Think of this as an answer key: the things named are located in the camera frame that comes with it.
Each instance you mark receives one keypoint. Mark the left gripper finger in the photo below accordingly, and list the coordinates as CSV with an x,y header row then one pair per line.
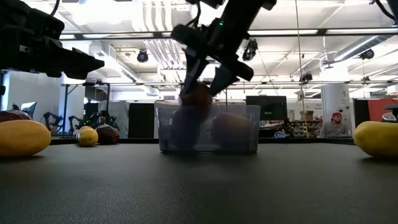
x,y
79,60
77,75

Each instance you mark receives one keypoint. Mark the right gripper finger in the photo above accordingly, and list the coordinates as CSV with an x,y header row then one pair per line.
x,y
222,79
193,71

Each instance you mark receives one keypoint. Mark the red bell pepper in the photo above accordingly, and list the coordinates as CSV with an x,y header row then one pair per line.
x,y
199,99

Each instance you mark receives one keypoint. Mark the red and yellow apple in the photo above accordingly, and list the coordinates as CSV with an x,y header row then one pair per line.
x,y
231,129

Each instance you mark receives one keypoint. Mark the small yellow lemon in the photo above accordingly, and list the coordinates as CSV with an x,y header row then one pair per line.
x,y
88,137
83,127

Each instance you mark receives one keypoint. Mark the large yellow mango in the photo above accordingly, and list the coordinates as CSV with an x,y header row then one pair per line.
x,y
23,138

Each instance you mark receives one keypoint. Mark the black background robot arm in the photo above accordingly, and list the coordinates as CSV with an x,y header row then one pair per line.
x,y
51,119
74,120

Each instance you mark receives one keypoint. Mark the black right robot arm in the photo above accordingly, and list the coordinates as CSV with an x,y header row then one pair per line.
x,y
245,12

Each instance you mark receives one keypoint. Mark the black rectangular box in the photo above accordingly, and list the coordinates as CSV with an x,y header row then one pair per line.
x,y
91,110

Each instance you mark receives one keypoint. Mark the white LED light strip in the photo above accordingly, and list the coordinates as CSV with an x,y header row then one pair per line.
x,y
362,31
118,35
283,32

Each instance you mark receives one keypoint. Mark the person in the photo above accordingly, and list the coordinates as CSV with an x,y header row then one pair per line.
x,y
104,116
334,127

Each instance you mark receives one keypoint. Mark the tilted grey monitor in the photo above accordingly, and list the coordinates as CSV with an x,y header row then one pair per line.
x,y
28,109

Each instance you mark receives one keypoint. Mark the white ceiling pipes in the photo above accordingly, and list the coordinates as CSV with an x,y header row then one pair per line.
x,y
161,31

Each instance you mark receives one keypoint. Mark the black monitor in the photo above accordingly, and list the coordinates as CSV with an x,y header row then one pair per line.
x,y
267,107

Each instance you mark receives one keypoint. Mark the clear plastic bin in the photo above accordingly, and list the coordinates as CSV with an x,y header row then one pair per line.
x,y
205,138

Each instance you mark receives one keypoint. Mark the black partition panel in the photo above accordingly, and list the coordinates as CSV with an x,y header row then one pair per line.
x,y
141,121
360,112

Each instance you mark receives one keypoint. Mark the white and blue object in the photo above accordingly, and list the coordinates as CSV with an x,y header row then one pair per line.
x,y
280,134

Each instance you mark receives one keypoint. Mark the brown cardboard box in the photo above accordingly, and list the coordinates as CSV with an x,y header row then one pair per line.
x,y
307,115

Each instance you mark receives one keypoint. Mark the black table mat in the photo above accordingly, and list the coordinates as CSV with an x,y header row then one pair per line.
x,y
199,186

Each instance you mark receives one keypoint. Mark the white round pillar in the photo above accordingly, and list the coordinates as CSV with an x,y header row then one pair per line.
x,y
336,99

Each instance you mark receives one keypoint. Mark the red partition panel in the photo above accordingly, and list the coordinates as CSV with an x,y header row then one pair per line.
x,y
384,109

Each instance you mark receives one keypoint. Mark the large yellow fruit right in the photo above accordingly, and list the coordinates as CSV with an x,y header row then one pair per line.
x,y
377,138

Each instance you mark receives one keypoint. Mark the black and grey machine part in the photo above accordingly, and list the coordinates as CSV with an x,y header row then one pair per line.
x,y
391,115

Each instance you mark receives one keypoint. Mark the black overhead rig camera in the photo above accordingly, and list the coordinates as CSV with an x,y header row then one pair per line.
x,y
250,49

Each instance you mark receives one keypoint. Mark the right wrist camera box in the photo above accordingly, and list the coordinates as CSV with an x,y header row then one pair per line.
x,y
186,35

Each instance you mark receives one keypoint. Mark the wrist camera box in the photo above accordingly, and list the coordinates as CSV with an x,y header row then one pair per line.
x,y
186,35
28,21

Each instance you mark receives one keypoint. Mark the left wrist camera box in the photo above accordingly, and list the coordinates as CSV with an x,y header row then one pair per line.
x,y
28,21

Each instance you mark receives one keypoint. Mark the black ceiling camera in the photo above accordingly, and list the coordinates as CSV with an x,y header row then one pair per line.
x,y
367,54
142,57
307,77

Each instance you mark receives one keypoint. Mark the black background rig frame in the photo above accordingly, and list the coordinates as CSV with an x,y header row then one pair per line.
x,y
140,84

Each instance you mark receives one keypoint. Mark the black overhead frame bar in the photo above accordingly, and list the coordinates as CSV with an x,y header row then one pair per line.
x,y
321,31

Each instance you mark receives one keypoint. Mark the silver ventilation duct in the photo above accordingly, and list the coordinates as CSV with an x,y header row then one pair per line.
x,y
360,48

